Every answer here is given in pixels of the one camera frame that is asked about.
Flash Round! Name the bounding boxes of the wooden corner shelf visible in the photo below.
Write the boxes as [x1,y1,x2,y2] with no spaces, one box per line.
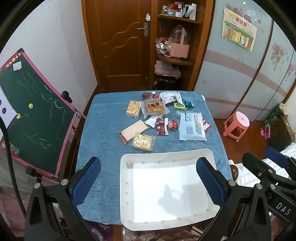
[153,0,215,92]

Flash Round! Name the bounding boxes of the pink toy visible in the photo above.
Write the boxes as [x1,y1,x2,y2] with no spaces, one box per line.
[261,127,272,141]

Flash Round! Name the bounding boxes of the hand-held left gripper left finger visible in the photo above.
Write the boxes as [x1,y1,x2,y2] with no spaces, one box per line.
[25,156,102,241]

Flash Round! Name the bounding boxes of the black cable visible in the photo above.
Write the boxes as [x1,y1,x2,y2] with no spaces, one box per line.
[0,115,26,217]

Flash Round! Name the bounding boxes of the wooden door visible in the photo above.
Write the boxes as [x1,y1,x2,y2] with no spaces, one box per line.
[81,0,156,90]

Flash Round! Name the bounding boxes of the pink plastic stool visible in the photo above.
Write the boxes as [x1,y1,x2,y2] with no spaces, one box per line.
[224,111,250,142]

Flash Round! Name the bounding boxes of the white plastic tray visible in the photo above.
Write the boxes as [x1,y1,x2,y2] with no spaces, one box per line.
[120,148,221,231]

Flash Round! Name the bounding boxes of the folded pink cloths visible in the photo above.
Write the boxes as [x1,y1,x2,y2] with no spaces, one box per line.
[154,61,182,79]

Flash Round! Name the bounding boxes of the pink basket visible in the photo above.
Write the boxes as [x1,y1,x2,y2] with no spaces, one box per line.
[168,25,190,58]

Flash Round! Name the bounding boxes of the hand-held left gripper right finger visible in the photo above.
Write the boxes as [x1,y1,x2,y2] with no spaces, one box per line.
[196,157,271,241]

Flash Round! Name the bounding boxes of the dark wooden cabinet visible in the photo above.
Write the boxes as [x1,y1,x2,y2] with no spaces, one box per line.
[269,113,295,151]

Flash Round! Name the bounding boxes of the large clear snack bag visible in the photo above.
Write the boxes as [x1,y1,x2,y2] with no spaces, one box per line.
[179,112,207,142]

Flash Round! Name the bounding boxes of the green chalkboard with pink frame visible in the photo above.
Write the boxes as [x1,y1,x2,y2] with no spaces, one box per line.
[0,48,79,179]

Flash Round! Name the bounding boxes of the orange cookie packet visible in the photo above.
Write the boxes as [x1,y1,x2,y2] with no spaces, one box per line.
[142,99,170,117]

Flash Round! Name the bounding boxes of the green bag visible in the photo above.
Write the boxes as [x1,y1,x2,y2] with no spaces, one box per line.
[265,103,284,128]

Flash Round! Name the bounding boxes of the blue table cloth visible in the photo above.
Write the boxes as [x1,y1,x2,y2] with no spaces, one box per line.
[76,91,233,225]

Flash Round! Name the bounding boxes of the brown and white wafer packet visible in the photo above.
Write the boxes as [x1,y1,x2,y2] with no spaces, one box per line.
[120,119,150,144]

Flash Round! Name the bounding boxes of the pile of shiny wrappers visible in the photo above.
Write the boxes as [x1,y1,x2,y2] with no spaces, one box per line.
[155,37,171,57]

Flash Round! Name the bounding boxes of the white crumpled snack packet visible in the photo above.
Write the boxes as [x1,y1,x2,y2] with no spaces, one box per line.
[159,91,181,103]

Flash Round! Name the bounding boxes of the light blue wardrobe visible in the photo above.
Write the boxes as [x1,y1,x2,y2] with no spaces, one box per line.
[194,0,296,121]

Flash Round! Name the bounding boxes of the pink fluffy cloth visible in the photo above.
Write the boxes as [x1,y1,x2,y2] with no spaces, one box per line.
[0,185,30,232]

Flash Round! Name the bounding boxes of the purple plastic container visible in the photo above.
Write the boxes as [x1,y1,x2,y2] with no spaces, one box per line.
[89,222,114,241]

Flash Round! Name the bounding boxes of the yellow rice cake packet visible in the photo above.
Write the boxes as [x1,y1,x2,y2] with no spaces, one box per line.
[126,100,141,118]
[132,133,156,152]

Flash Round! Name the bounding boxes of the silver door handle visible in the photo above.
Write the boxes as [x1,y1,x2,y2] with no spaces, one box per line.
[137,22,149,36]

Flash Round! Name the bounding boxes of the pile of small boxes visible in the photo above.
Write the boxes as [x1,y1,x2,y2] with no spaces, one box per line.
[161,2,197,20]

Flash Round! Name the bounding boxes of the dark red snack packet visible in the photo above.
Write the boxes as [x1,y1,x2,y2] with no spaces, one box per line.
[156,118,169,136]

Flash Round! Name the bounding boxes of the wall poster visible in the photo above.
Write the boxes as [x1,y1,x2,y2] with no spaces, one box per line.
[222,7,258,52]

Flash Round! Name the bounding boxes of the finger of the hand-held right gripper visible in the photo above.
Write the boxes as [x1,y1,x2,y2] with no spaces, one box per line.
[265,146,296,180]
[242,152,290,186]

